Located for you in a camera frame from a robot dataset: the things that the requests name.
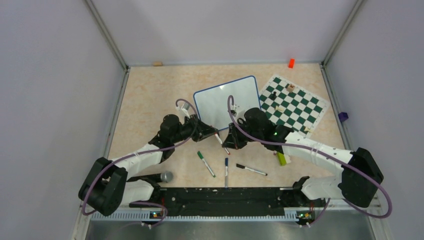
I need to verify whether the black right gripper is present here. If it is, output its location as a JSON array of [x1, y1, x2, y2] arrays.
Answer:
[[223, 119, 263, 150]]

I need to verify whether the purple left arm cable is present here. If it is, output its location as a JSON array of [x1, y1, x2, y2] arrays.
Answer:
[[81, 98, 200, 229]]

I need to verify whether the green white chess mat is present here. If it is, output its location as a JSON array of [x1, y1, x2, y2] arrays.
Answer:
[[259, 74, 331, 138]]

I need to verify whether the blue framed whiteboard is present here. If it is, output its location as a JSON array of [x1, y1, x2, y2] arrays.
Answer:
[[193, 75, 260, 131]]

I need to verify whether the purple object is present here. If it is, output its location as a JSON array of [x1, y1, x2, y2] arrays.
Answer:
[[337, 112, 349, 123]]

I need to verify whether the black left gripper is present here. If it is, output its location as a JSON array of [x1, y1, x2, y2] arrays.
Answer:
[[171, 114, 219, 144]]

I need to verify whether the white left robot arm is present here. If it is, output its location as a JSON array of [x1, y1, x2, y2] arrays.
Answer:
[[78, 114, 218, 216]]

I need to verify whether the light wooden chess piece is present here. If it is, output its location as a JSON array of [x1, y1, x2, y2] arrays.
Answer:
[[274, 106, 286, 113]]

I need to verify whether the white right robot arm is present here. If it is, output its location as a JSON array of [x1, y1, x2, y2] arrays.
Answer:
[[223, 107, 391, 208]]

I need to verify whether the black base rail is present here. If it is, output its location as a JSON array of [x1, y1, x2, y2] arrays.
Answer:
[[149, 187, 325, 217]]

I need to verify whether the orange block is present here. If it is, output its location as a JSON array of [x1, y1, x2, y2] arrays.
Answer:
[[288, 58, 296, 69]]

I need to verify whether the red whiteboard marker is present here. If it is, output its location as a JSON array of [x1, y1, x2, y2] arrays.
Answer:
[[214, 132, 231, 156]]

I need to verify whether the small wooden chess piece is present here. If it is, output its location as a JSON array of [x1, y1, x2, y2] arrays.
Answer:
[[303, 127, 313, 133]]

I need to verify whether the wooden cork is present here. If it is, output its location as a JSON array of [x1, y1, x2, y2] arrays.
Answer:
[[152, 61, 163, 67]]

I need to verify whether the green white toy brick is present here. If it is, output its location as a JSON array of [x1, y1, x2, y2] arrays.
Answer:
[[276, 152, 291, 166]]

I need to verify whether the green whiteboard marker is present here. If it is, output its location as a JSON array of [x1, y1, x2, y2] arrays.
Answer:
[[197, 151, 216, 178]]

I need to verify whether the black microphone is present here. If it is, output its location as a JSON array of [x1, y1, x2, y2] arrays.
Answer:
[[127, 171, 174, 185]]

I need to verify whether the black whiteboard marker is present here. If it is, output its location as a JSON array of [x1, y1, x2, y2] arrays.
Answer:
[[236, 163, 268, 176]]

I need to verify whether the blue whiteboard marker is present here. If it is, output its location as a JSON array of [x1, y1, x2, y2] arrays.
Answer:
[[224, 157, 229, 188]]

